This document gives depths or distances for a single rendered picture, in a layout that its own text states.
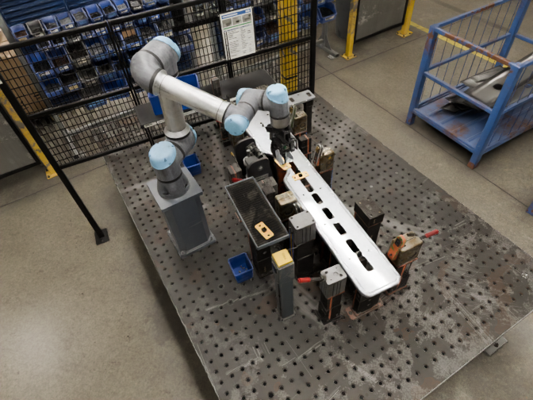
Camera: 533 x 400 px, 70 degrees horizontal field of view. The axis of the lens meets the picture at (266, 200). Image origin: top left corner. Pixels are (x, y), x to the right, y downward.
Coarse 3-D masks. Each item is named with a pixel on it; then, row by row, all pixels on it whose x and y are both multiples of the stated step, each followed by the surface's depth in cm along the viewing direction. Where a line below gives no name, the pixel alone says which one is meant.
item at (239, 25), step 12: (228, 12) 226; (240, 12) 229; (252, 12) 231; (228, 24) 230; (240, 24) 233; (252, 24) 237; (228, 36) 235; (240, 36) 239; (252, 36) 242; (240, 48) 244; (252, 48) 248; (228, 60) 246
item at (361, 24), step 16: (352, 0) 415; (368, 0) 427; (384, 0) 441; (400, 0) 454; (352, 16) 426; (368, 16) 442; (384, 16) 457; (400, 16) 470; (352, 32) 440; (368, 32) 458; (352, 48) 457
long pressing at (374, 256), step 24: (264, 120) 227; (264, 144) 212; (312, 168) 197; (312, 192) 186; (336, 216) 175; (336, 240) 166; (360, 240) 166; (360, 264) 158; (384, 264) 157; (360, 288) 150; (384, 288) 150
